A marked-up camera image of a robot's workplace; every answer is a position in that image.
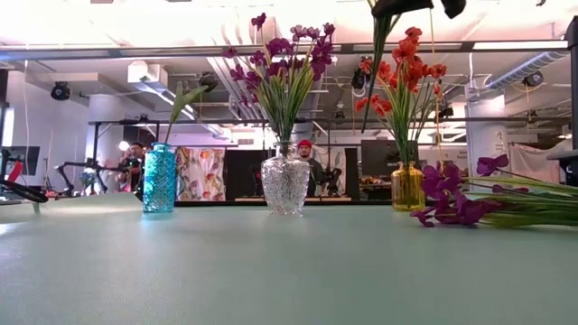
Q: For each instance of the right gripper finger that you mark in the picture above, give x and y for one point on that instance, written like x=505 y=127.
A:
x=402 y=5

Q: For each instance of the black artificial tulip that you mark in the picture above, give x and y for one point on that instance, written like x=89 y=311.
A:
x=180 y=101

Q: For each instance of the black background robot arm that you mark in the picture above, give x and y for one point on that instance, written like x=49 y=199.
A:
x=77 y=166
x=333 y=176

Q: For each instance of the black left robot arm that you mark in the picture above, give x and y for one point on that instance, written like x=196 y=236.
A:
x=3 y=164

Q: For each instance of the yellow glass vase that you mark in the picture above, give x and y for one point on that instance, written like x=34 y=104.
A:
x=406 y=182

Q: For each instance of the clear cut-glass vase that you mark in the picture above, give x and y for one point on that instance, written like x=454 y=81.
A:
x=285 y=185

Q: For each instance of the blue glass vase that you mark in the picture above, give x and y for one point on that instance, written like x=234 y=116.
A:
x=159 y=180

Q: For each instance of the black ceiling spotlight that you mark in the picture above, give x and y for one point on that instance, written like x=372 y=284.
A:
x=534 y=79
x=60 y=91
x=359 y=79

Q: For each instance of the white pillar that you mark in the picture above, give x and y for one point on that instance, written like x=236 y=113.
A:
x=490 y=149

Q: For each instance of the black background monitor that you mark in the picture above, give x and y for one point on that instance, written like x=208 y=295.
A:
x=379 y=158

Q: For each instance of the person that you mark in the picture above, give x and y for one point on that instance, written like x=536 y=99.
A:
x=135 y=151
x=305 y=151

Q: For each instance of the white cloth sheet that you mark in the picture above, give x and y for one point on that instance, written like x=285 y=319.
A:
x=537 y=162

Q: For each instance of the grey desk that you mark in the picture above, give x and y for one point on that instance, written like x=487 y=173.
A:
x=562 y=155

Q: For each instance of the black panel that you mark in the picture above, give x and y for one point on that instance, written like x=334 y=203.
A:
x=239 y=176

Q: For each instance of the white ceiling unit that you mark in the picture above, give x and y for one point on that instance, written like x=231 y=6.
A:
x=146 y=72

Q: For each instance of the colourful patterned curtain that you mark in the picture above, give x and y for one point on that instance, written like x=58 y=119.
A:
x=198 y=173

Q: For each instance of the green table mat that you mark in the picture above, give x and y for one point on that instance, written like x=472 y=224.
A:
x=289 y=280

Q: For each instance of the red tag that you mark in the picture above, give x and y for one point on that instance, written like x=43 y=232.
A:
x=15 y=171

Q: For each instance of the ribbed silver air duct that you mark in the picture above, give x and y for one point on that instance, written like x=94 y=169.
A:
x=510 y=75

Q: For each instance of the black upright rig post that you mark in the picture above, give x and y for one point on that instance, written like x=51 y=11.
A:
x=573 y=81

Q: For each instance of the black metal table frame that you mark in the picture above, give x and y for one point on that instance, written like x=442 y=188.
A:
x=217 y=203

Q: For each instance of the dark wall monitor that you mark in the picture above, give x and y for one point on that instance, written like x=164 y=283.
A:
x=29 y=158

